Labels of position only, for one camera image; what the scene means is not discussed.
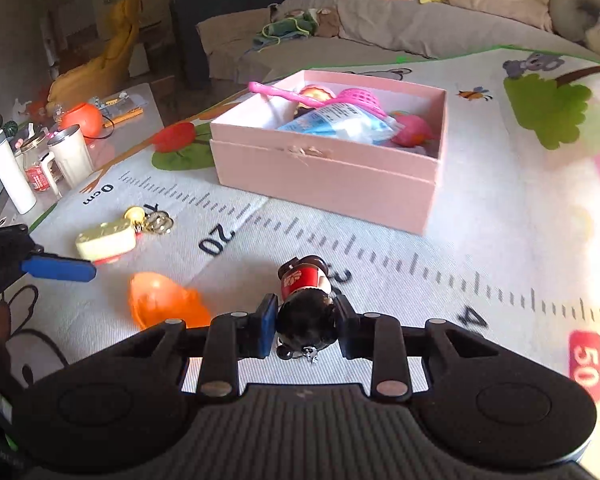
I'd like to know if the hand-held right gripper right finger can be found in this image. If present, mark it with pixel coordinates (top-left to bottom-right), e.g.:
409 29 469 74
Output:
333 296 498 404

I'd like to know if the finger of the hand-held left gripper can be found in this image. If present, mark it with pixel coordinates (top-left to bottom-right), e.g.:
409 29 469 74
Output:
0 224 97 302

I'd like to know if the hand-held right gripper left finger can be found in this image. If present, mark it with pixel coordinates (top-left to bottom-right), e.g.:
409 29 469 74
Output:
122 294 281 406

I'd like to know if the black haired red doll figure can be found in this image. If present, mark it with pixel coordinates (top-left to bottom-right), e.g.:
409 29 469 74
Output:
274 255 340 362

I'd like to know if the cream pink stamp toy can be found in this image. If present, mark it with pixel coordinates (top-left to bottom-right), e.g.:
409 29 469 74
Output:
75 219 139 264

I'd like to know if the orange plastic toy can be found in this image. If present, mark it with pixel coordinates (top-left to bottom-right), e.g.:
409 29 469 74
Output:
128 271 213 332

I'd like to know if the pink cardboard box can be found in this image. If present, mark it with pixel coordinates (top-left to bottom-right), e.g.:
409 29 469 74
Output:
209 70 448 236

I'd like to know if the blue white tissue packet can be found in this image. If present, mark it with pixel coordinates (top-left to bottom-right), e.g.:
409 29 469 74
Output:
277 102 397 147

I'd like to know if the pink teal pig toy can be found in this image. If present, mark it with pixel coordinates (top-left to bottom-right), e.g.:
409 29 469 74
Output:
389 113 434 149

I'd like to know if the round red yellow toy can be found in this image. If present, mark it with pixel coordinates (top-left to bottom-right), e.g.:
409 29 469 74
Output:
297 84 337 109

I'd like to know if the red label glass jar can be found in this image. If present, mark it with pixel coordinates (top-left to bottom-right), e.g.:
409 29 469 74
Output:
19 137 57 194

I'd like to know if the printed play mat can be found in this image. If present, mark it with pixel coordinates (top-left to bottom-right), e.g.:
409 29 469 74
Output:
0 45 600 411

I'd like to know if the white thermos bottle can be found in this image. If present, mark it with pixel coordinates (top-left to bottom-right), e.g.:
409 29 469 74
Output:
0 129 38 214

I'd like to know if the gold keyring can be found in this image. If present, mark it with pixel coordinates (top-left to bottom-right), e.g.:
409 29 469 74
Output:
124 204 176 237

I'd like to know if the white steel cup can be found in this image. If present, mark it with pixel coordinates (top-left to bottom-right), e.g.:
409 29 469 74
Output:
46 126 96 189

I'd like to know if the orange ball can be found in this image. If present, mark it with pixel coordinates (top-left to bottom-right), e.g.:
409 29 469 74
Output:
59 103 104 139

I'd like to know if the glass coffee table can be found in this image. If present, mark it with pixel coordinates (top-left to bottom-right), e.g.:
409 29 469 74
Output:
0 82 167 232

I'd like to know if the yellow pencil board set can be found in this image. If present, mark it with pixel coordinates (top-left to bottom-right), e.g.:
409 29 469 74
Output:
99 90 147 124

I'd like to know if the yellow chair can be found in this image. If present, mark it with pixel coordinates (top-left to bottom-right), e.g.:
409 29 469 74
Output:
47 0 147 107

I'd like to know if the green knitted toy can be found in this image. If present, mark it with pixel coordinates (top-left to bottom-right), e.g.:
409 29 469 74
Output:
252 12 317 52

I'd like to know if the grey sofa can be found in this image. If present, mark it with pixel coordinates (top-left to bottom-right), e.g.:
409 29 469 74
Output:
196 0 600 87

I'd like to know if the brown plush bear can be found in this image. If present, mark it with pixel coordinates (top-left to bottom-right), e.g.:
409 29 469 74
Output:
314 7 342 39

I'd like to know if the grey neck pillow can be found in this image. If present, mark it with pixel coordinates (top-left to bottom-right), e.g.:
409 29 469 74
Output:
549 0 600 57

